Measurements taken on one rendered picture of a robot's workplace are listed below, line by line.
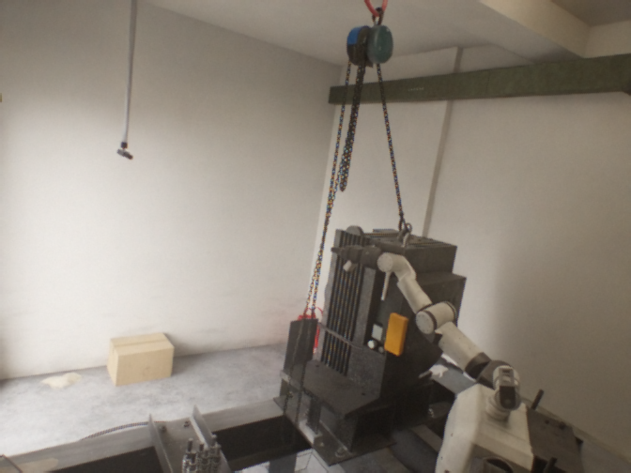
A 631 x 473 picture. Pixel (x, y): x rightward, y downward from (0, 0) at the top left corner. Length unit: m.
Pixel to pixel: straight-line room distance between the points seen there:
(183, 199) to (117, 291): 0.91
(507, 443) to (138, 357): 3.07
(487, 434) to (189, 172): 3.19
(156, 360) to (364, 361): 2.15
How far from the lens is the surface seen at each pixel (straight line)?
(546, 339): 2.89
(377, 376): 2.12
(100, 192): 3.76
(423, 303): 1.57
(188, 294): 4.11
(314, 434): 2.18
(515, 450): 1.23
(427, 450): 2.42
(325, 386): 2.15
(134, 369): 3.87
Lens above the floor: 1.93
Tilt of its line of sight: 9 degrees down
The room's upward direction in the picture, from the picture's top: 9 degrees clockwise
